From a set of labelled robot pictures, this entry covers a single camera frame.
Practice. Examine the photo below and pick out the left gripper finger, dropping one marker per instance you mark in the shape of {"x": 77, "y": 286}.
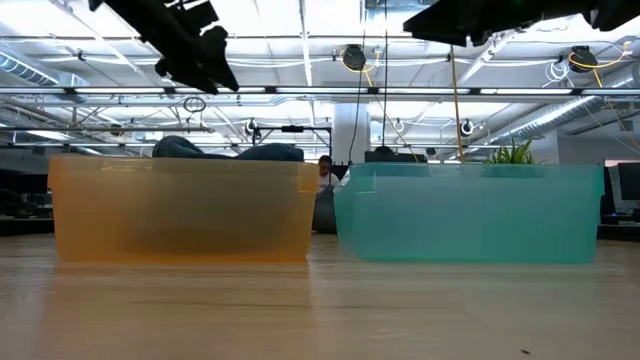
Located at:
{"x": 187, "y": 70}
{"x": 217, "y": 50}

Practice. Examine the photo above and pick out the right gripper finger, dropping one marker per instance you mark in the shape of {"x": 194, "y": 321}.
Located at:
{"x": 460, "y": 22}

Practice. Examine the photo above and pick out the blue denim baseball cap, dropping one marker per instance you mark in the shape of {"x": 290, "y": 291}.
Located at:
{"x": 175, "y": 148}

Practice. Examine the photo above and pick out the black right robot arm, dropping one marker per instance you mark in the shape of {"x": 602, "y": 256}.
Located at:
{"x": 615, "y": 12}

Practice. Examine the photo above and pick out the long ceiling light strip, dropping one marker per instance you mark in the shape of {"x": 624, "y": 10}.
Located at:
{"x": 350, "y": 91}

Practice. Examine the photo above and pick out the small potted green plant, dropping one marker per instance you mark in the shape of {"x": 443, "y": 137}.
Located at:
{"x": 512, "y": 155}

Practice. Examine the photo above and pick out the person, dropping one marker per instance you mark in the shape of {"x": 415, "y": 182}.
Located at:
{"x": 325, "y": 167}

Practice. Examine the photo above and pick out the black computer monitor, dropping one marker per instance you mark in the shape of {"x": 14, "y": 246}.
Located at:
{"x": 630, "y": 180}

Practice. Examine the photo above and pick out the teal translucent plastic bin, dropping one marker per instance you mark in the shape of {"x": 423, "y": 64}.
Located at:
{"x": 470, "y": 215}

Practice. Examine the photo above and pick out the dark grey chair back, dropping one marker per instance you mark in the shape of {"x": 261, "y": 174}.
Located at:
{"x": 325, "y": 215}

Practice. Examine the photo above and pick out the silver ceiling air duct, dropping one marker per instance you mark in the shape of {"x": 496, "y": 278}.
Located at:
{"x": 560, "y": 112}

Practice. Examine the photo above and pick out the black neighbouring rig frame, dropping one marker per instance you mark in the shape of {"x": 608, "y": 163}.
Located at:
{"x": 292, "y": 129}

